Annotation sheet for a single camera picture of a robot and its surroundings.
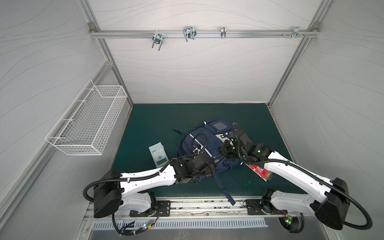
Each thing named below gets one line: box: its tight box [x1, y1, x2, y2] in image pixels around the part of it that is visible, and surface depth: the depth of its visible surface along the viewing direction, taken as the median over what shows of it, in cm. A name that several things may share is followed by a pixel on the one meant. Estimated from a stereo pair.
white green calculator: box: [148, 141, 170, 168], surface depth 92 cm
